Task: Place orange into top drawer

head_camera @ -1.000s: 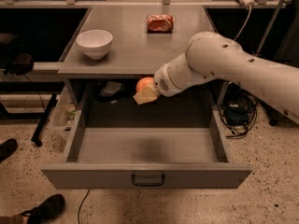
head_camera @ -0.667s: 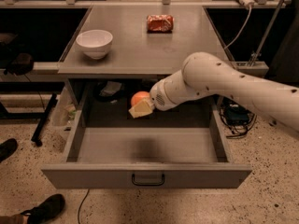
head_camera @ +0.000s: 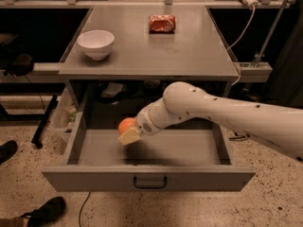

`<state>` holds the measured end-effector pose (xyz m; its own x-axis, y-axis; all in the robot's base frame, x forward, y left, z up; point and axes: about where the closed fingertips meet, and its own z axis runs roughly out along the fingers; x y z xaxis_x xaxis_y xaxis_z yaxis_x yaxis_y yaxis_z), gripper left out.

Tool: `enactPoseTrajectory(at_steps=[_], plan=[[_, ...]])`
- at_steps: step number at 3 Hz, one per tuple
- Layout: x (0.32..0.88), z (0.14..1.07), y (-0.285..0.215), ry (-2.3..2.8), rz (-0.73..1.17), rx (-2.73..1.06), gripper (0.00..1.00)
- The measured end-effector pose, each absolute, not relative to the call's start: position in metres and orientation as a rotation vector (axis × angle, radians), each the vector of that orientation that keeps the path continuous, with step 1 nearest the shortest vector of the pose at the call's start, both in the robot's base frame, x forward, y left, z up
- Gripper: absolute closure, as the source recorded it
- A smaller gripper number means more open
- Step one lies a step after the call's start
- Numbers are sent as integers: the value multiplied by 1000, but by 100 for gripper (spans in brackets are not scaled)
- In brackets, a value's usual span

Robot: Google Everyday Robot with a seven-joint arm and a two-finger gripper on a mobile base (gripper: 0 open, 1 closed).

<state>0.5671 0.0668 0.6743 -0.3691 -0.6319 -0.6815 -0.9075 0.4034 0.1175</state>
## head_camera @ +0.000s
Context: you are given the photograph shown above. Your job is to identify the black metal bar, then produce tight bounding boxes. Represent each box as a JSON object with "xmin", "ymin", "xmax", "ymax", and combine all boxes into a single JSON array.
[{"xmin": 31, "ymin": 95, "xmax": 58, "ymax": 149}]

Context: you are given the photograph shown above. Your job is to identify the black shoe left edge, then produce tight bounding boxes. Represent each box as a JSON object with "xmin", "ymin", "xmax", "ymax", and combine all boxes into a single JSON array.
[{"xmin": 0, "ymin": 140, "xmax": 18, "ymax": 165}]

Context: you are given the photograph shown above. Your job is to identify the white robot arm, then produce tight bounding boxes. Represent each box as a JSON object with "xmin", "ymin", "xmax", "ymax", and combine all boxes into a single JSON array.
[{"xmin": 118, "ymin": 81, "xmax": 303, "ymax": 162}]

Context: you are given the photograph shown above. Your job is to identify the black shoe lower left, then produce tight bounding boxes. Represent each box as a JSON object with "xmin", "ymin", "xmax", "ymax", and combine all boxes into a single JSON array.
[{"xmin": 22, "ymin": 197, "xmax": 66, "ymax": 227}]

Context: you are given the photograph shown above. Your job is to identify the black drawer handle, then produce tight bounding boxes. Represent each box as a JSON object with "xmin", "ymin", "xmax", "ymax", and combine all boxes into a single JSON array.
[{"xmin": 133, "ymin": 177, "xmax": 167, "ymax": 189}]

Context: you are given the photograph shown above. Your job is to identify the orange fruit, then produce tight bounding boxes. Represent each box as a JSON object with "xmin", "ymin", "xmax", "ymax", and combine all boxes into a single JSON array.
[{"xmin": 118, "ymin": 117, "xmax": 136, "ymax": 134}]

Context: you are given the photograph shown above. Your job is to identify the grey open top drawer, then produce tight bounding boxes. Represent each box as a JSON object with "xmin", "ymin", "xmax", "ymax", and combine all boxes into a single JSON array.
[{"xmin": 41, "ymin": 80, "xmax": 257, "ymax": 193}]

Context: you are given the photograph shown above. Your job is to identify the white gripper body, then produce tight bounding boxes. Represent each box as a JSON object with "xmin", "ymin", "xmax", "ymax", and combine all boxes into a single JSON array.
[{"xmin": 136, "ymin": 107, "xmax": 161, "ymax": 135}]

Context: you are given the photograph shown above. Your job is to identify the white ceramic bowl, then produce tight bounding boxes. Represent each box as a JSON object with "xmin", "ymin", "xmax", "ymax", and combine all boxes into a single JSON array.
[{"xmin": 77, "ymin": 30, "xmax": 115, "ymax": 61}]

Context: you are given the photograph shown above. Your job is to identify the metal pole right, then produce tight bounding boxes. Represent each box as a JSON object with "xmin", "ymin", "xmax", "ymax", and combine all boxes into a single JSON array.
[{"xmin": 250, "ymin": 0, "xmax": 289, "ymax": 67}]

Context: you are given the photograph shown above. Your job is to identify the tangled black cables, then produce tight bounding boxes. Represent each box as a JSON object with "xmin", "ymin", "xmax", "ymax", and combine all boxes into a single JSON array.
[{"xmin": 228, "ymin": 131, "xmax": 250, "ymax": 142}]

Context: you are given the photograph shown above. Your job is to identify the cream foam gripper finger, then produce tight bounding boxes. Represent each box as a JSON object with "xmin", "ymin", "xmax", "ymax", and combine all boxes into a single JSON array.
[{"xmin": 118, "ymin": 127, "xmax": 141, "ymax": 146}]

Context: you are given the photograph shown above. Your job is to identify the black floor cable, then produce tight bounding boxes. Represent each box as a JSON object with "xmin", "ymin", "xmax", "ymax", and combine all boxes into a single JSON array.
[{"xmin": 78, "ymin": 191, "xmax": 92, "ymax": 227}]

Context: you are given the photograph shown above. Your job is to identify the dark bag on shelf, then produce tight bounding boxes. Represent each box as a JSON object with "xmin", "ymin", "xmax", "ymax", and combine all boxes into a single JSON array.
[{"xmin": 4, "ymin": 54, "xmax": 34, "ymax": 77}]

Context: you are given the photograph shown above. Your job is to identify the white power cable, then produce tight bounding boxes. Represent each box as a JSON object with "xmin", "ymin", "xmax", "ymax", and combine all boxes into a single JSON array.
[{"xmin": 226, "ymin": 4, "xmax": 256, "ymax": 86}]

